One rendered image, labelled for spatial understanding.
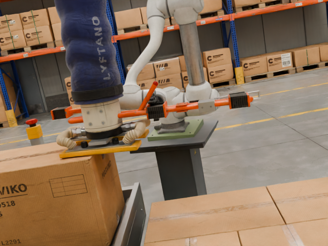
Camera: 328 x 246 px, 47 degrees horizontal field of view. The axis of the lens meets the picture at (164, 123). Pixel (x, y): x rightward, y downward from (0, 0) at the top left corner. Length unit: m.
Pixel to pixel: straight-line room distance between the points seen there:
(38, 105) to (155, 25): 8.61
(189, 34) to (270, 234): 1.18
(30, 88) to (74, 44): 9.01
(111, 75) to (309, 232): 1.01
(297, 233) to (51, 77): 9.33
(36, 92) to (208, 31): 4.81
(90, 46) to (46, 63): 8.90
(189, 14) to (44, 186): 1.19
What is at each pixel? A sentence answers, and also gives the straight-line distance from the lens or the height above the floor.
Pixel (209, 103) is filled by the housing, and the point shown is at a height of 1.07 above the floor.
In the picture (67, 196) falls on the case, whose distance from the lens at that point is 1.66.
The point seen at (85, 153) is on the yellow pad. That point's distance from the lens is 1.61.
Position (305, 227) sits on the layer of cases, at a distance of 1.65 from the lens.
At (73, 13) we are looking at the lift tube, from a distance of 1.59.
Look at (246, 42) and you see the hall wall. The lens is 10.44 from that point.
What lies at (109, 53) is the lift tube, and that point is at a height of 1.35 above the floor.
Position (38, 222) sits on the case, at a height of 0.70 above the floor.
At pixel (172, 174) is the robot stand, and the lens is 2.46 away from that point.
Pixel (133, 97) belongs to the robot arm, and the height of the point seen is 1.10.
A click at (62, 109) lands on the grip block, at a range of 2.00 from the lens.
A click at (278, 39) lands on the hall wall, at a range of 10.69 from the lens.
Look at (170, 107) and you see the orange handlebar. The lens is 1.60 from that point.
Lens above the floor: 1.37
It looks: 13 degrees down
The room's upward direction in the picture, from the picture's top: 11 degrees counter-clockwise
